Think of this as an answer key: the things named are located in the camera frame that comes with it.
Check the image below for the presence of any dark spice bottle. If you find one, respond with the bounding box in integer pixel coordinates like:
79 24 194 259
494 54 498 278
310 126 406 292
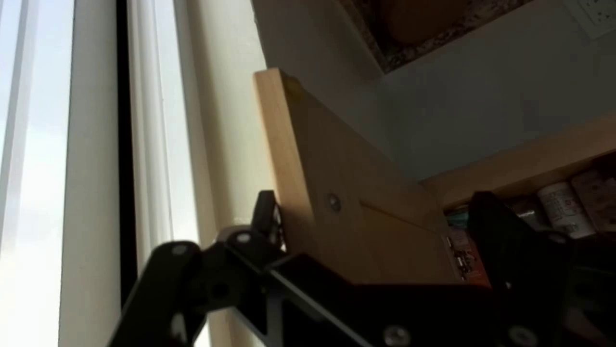
510 197 543 234

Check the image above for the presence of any white wall outlet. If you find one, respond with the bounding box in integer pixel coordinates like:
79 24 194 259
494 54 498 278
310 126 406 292
564 0 616 39

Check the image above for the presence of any white spice bottle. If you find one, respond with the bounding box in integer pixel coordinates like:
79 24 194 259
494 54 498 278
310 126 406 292
537 182 596 241

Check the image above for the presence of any light wooden cabinet door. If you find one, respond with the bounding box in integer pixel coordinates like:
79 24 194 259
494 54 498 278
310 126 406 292
254 66 467 286

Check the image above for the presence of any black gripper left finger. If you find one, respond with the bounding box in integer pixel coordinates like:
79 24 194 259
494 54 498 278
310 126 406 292
106 189 288 347

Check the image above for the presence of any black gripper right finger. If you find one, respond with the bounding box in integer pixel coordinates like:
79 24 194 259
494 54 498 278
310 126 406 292
467 189 579 347

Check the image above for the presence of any tan spice jar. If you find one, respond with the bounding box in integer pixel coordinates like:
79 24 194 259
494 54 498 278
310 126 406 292
569 168 616 234

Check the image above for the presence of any red labelled food box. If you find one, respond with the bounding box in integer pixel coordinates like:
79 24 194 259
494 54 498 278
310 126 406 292
442 207 492 286

